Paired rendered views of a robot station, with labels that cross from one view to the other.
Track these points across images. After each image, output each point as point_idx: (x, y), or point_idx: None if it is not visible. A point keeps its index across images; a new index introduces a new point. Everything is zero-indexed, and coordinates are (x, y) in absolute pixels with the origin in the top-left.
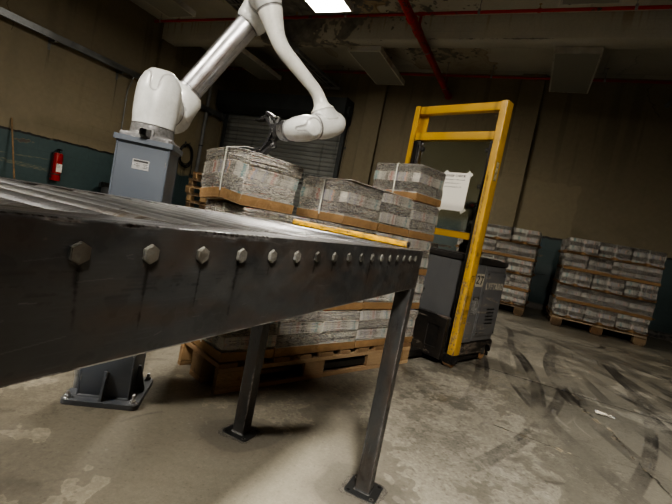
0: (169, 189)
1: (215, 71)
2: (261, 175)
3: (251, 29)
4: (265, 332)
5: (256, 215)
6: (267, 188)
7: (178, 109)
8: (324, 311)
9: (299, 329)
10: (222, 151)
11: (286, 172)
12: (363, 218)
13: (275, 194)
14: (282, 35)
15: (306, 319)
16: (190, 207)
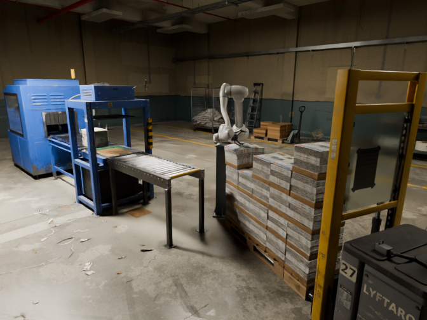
0: (224, 157)
1: (236, 118)
2: (227, 153)
3: (235, 102)
4: (199, 201)
5: (227, 167)
6: (230, 158)
7: None
8: (251, 219)
9: (243, 221)
10: None
11: (232, 152)
12: (261, 176)
13: (232, 160)
14: (220, 106)
15: (244, 218)
16: (176, 162)
